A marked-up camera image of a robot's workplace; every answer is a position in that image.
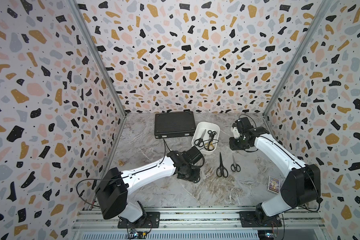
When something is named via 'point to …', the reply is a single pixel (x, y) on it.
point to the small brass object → (121, 163)
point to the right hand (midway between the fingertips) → (232, 145)
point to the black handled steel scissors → (200, 141)
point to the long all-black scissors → (221, 170)
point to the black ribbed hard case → (175, 124)
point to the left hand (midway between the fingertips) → (199, 178)
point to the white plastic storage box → (205, 136)
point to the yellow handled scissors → (209, 146)
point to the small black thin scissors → (234, 166)
